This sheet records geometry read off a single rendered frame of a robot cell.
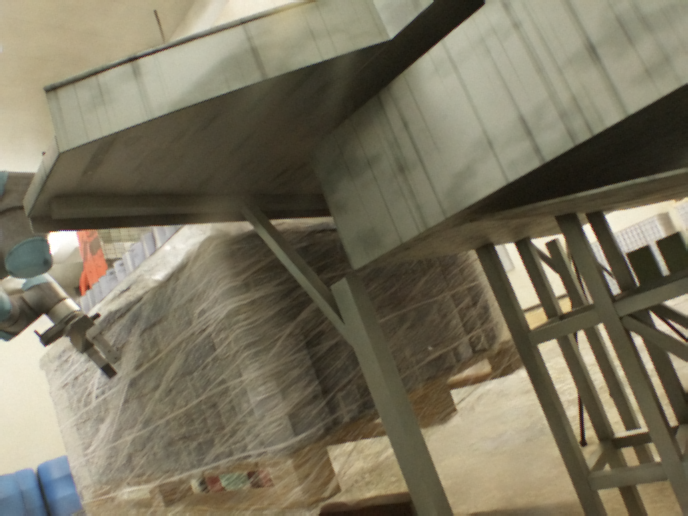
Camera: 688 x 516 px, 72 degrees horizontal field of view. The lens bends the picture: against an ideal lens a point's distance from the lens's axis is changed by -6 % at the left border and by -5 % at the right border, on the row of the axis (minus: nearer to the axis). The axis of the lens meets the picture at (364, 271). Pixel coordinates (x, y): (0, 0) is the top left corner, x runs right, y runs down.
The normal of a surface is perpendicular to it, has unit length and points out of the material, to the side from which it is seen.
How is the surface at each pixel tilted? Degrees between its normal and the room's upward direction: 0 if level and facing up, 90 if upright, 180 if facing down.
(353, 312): 90
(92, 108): 90
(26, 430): 90
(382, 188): 90
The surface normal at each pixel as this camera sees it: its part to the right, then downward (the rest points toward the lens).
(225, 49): 0.04, -0.18
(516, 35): -0.64, 0.11
